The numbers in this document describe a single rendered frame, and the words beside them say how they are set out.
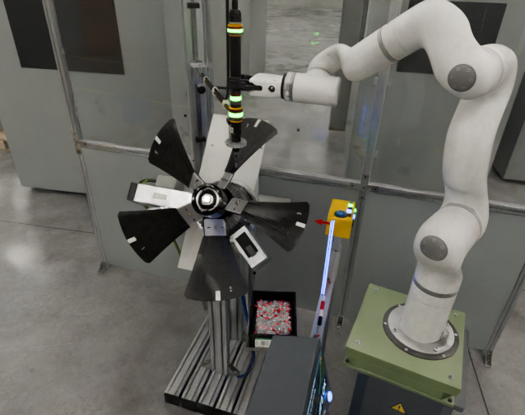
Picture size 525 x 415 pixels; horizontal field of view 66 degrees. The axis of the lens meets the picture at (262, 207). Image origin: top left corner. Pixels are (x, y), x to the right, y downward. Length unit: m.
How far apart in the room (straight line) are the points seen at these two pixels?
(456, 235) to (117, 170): 2.05
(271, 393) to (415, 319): 0.56
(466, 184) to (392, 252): 1.32
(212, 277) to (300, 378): 0.68
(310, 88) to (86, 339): 2.06
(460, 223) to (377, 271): 1.38
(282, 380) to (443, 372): 0.55
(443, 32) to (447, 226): 0.43
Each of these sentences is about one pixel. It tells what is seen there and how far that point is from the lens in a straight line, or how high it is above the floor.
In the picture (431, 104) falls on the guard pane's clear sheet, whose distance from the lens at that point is 1.99.
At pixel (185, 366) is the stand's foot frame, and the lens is 2.37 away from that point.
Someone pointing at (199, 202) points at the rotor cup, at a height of 1.21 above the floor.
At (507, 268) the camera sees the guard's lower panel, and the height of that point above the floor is 0.65.
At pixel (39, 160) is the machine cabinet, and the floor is 0.35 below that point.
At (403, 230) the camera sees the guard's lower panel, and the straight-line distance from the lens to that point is 2.24.
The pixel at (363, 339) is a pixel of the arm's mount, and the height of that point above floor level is 1.01.
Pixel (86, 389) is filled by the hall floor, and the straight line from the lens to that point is 2.51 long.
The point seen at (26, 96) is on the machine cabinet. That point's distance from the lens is 4.00.
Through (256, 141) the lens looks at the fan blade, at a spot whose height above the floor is 1.39.
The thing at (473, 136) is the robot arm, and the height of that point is 1.63.
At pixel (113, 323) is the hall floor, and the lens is 2.78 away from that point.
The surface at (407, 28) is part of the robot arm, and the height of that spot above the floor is 1.83.
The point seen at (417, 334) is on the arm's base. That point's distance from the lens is 1.30.
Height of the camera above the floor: 1.94
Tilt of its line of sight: 31 degrees down
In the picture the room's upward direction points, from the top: 2 degrees clockwise
